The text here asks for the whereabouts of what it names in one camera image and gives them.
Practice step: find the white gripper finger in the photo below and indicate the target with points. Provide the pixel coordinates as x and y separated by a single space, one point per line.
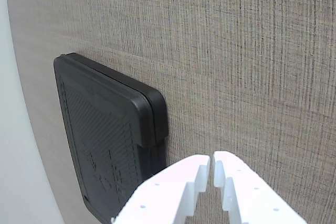
252 197
162 195

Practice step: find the black ribbed plastic case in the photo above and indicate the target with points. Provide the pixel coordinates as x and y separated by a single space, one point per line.
105 134

